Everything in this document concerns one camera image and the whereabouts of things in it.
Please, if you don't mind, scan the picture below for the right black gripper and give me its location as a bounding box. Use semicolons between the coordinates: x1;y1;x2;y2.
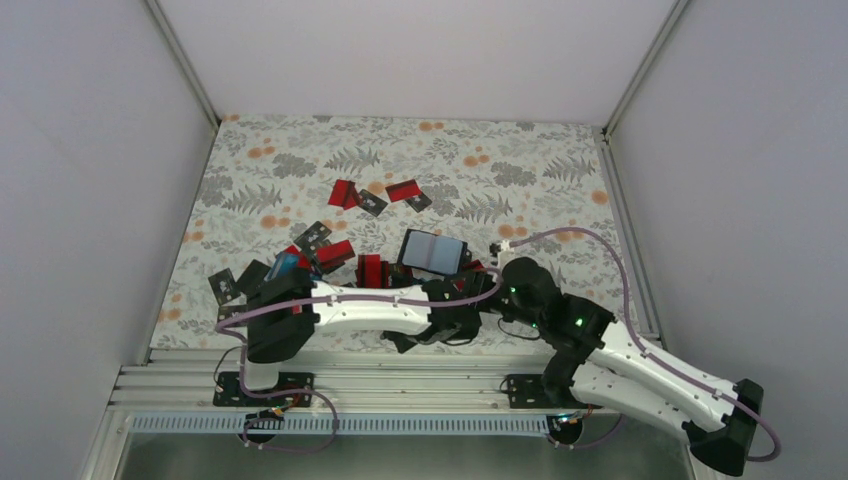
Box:
444;270;542;330

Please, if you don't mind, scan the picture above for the black card holder wallet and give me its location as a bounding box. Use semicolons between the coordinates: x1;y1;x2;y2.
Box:
397;229;472;275

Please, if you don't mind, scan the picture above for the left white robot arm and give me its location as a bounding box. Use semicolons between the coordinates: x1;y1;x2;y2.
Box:
238;272;495;405

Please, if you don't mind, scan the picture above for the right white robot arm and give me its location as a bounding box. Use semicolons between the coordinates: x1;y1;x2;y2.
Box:
475;257;764;477

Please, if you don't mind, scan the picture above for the small black card top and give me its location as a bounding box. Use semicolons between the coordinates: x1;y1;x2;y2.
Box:
405;193;432;212

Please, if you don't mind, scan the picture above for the red black-stripe card top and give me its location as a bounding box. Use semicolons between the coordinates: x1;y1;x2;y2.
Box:
385;179;422;203

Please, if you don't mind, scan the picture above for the black card near top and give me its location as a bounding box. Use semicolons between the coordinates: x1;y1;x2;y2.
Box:
358;189;388;217

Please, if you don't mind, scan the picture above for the red card far left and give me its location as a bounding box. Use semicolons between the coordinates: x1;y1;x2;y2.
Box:
328;179;361;210

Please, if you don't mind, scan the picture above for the blue card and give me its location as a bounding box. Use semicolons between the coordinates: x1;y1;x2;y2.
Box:
265;252;301;281

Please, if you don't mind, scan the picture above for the black VIP card left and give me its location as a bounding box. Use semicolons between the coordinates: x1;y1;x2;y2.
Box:
208;268;241;306

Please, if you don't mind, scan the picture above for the floral patterned table mat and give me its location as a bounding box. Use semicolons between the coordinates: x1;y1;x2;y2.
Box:
151;115;655;350

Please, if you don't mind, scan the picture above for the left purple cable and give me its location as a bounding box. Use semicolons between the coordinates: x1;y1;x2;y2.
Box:
215;266;505;454

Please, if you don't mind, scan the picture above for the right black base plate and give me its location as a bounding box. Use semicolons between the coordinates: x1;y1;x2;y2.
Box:
499;374;564;410

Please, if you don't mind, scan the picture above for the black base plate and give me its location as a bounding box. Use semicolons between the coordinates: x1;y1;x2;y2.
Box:
499;374;564;410
212;371;315;408

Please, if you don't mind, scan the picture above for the blue grey cable duct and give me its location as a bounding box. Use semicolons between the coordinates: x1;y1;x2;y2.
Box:
127;412;549;437

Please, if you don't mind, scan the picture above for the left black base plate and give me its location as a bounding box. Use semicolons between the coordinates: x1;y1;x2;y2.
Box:
212;371;315;408

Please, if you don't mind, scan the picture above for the aluminium rail frame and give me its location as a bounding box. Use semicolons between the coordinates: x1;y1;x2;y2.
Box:
83;329;712;479

